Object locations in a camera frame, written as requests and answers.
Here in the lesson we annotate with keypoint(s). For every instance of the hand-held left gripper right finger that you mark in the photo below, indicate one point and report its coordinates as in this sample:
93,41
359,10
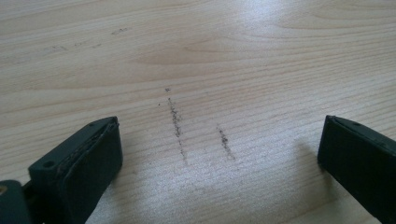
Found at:
358,155

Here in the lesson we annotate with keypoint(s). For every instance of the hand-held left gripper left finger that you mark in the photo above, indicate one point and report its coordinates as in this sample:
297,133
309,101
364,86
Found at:
84,168

